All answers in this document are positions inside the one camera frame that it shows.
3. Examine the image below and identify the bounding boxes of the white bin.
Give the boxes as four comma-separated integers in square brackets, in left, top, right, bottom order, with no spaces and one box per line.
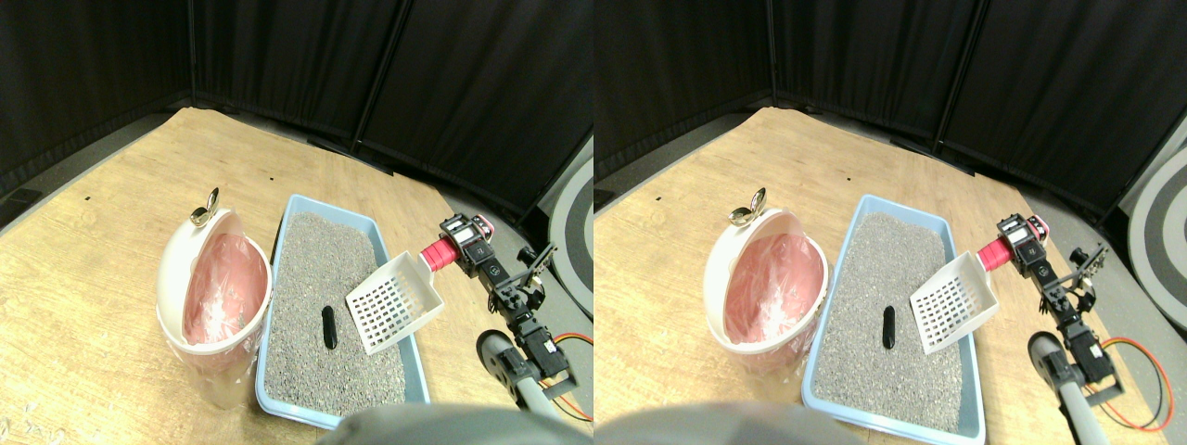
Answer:
[703,187,829,376]
[155,187,274,409]

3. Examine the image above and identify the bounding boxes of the white scoop with red handle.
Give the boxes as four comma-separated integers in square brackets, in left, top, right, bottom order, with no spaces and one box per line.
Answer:
[909,236,1019,356]
[345,239,461,356]

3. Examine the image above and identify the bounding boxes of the blue litter tray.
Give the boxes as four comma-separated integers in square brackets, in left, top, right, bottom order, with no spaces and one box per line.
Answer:
[801,194,987,445]
[254,194,432,431]

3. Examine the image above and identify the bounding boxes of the black bracket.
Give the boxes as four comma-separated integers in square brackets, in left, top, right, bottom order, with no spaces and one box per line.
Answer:
[515,243,559,296]
[1066,243,1112,296]

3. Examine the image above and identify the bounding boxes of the round grey and white target board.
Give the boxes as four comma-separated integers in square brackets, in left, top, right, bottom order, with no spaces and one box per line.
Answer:
[547,158,594,321]
[1127,172,1187,330]

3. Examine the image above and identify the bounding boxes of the orange wire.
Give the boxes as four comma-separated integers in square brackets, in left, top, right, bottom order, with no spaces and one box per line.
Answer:
[1099,337,1176,433]
[555,331,594,424]

